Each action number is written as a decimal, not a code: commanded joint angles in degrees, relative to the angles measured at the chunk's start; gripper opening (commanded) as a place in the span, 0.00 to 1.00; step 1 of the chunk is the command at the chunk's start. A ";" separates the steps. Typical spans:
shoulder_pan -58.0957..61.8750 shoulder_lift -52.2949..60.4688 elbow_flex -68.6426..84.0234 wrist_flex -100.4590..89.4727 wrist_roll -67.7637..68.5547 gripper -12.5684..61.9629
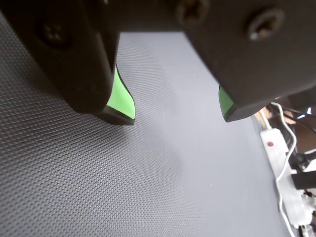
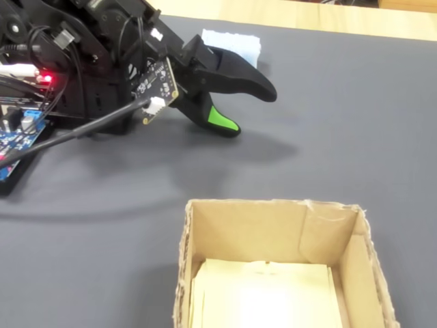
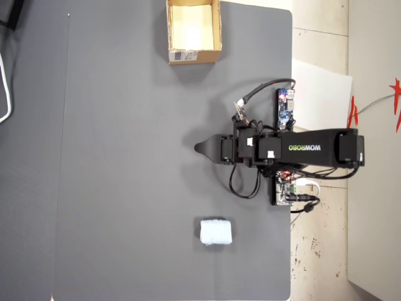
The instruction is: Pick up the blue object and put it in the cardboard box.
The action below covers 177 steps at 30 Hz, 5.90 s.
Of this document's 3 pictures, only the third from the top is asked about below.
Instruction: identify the white USB cable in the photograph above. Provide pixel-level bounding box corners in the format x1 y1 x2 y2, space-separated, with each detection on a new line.
296 179 322 197

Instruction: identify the white paper sheet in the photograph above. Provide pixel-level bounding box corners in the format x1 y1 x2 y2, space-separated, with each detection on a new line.
292 58 354 139

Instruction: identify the blue circuit board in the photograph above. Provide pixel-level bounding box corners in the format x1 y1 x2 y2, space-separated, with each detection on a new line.
275 88 297 130

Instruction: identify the red tape star mark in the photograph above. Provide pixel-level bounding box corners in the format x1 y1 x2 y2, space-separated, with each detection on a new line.
388 77 401 134

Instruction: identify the thick black camera cable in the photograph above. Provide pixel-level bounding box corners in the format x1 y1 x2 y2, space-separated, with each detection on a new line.
237 78 297 109

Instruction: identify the black object corner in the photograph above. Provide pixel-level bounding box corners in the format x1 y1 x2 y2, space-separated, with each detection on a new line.
0 0 26 31

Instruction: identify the open cardboard box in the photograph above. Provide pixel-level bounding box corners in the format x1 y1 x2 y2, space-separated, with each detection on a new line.
165 0 224 66

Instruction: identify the pale blue soft block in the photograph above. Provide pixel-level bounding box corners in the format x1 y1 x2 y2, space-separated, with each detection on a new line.
199 216 234 247

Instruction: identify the thin black servo wire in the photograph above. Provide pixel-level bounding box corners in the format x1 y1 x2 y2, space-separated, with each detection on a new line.
229 162 263 199

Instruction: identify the white curved cord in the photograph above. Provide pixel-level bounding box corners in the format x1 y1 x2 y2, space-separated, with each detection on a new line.
0 51 14 124

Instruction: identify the gripper camera circuit board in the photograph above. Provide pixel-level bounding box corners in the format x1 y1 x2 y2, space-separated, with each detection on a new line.
234 100 251 125

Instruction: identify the red tape strip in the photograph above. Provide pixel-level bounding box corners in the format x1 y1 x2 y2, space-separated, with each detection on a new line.
346 95 360 128

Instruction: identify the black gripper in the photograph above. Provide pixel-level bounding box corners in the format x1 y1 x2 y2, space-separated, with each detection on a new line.
194 117 255 167

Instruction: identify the thin grey floor cable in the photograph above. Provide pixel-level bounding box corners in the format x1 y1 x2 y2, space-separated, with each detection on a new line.
357 93 397 115

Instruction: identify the grey table mat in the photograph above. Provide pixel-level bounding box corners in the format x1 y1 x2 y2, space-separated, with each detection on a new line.
0 0 70 301
51 0 294 301

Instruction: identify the motor driver circuit board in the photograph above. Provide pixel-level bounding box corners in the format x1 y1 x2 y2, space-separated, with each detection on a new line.
270 171 299 207

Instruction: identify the black power cable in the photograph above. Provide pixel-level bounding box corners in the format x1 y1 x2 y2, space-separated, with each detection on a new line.
289 193 321 215

